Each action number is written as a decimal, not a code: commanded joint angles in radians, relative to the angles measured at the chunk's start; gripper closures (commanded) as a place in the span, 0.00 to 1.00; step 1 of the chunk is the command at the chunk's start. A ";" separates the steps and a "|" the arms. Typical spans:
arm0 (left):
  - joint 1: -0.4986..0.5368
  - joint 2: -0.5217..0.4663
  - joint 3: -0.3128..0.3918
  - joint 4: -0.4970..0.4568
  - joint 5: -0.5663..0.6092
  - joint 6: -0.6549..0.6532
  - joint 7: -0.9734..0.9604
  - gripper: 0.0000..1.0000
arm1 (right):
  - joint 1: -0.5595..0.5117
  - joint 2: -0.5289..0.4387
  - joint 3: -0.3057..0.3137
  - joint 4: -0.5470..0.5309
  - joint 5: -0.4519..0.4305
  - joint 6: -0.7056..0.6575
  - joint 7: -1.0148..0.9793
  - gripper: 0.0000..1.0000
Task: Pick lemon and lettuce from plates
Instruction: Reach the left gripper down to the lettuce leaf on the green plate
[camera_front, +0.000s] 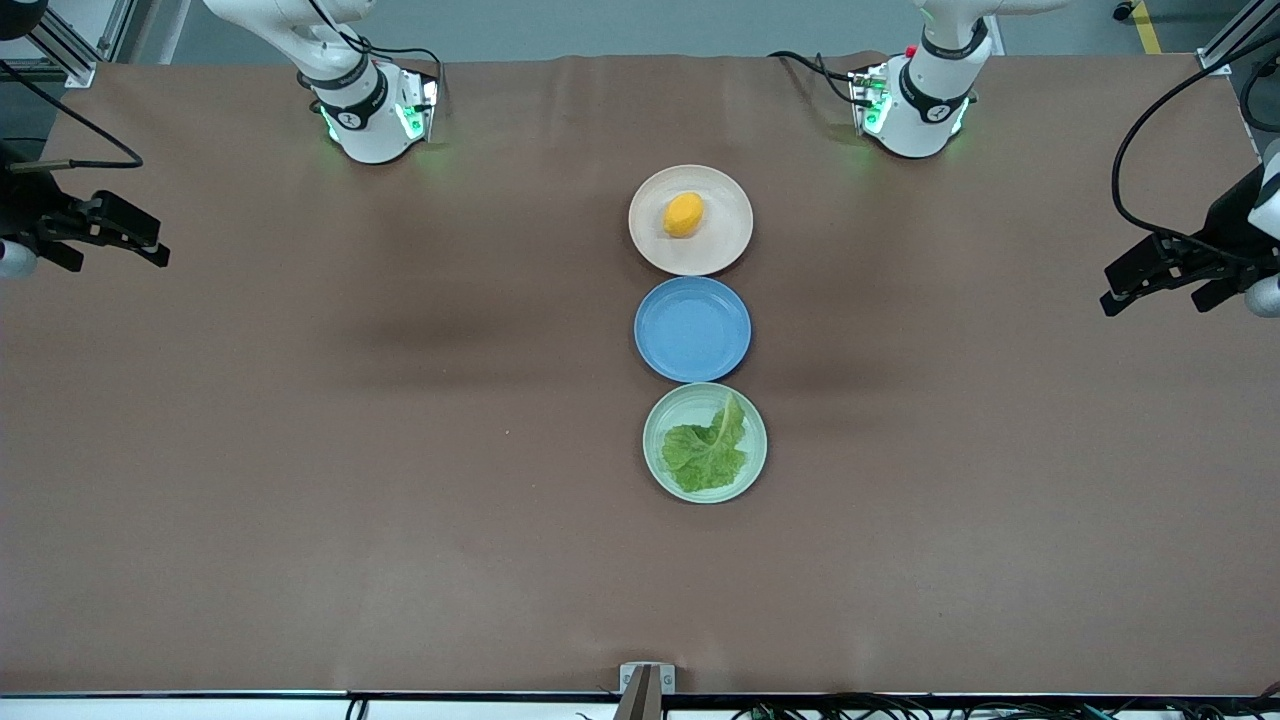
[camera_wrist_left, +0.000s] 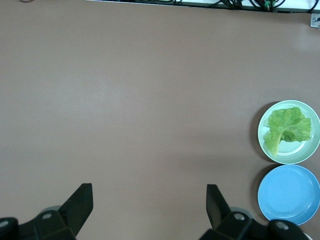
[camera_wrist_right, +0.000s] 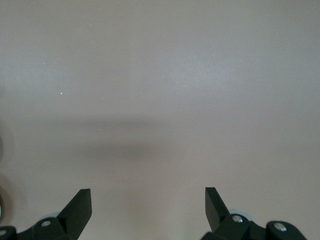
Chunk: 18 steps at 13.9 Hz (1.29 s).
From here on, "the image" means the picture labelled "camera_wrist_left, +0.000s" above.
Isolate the pale green round plate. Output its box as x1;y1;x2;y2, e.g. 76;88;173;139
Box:
257;99;320;165

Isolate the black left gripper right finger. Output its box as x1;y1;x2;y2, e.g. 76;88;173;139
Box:
206;184;232;230

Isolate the brown table cover sheet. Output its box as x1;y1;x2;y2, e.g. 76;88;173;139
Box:
0;0;320;240

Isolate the blue round plate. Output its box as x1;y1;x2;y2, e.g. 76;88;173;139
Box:
257;164;320;226

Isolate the green lettuce leaf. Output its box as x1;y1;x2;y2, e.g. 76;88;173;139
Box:
263;106;312;159

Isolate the black cable bundle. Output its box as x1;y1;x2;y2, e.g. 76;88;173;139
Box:
117;0;320;14

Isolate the small metal edge bracket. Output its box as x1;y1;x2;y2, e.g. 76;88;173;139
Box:
309;13;320;28

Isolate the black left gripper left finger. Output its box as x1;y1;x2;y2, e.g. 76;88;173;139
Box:
58;183;94;237

